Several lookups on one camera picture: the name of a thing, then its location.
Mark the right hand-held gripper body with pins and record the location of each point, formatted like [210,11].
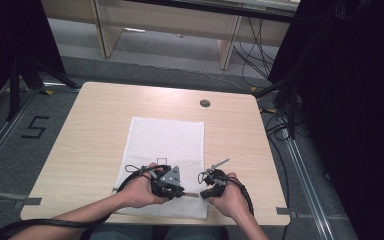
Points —
[216,181]

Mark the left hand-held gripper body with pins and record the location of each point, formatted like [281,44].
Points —
[168,180]

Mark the white towel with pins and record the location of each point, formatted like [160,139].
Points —
[166,140]

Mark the person's right hand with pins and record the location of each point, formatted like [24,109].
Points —
[231,200]

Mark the person's left hand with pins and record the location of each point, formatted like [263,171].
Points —
[140,191]

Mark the person's legs in jeans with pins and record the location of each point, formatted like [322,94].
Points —
[123,233]

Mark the grey tape strip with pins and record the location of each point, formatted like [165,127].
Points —
[28,202]
[282,211]

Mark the black metal stand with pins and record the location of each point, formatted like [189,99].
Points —
[291,106]
[14,86]

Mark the black curtain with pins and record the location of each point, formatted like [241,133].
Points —
[353,100]
[0,50]

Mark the light wooden desk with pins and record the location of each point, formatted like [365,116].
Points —
[166,16]

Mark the metal floor rail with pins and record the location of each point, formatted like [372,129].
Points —
[308,186]
[3,133]

